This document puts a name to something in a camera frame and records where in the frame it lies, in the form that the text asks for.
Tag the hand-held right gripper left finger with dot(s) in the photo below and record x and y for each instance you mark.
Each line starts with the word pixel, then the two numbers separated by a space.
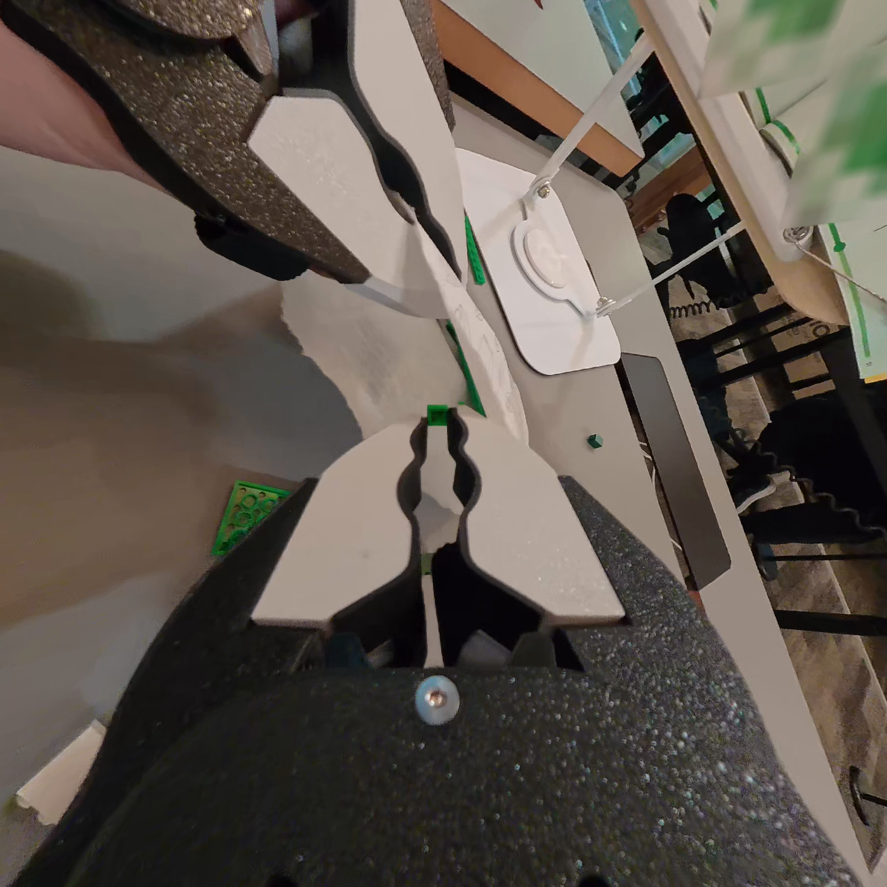
pixel 346 540

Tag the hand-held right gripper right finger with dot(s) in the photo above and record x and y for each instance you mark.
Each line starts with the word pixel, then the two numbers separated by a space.
pixel 540 540

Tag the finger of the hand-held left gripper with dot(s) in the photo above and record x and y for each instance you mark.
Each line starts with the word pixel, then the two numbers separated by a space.
pixel 312 173
pixel 409 90

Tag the small green brick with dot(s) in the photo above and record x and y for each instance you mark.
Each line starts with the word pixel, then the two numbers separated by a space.
pixel 438 415

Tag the white torn paper bag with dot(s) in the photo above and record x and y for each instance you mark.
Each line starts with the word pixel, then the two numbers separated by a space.
pixel 388 360

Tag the person's left forearm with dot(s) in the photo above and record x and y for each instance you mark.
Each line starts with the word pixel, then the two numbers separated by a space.
pixel 48 118

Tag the grey desk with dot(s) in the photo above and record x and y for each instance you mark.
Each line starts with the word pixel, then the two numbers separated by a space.
pixel 596 499

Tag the neighbouring wood edged desk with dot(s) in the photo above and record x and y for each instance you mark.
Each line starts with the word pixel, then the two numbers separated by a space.
pixel 554 69

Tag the large green studded plate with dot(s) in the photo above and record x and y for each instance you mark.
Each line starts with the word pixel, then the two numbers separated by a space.
pixel 249 516

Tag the narrow green plate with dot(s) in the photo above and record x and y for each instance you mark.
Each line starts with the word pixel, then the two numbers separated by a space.
pixel 475 253

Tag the white book stand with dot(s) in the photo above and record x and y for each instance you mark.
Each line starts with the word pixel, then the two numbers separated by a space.
pixel 554 326

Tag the black sneaker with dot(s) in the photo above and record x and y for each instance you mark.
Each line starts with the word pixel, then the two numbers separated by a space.
pixel 754 495

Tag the white paper packet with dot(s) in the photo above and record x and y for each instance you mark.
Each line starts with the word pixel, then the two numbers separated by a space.
pixel 59 776

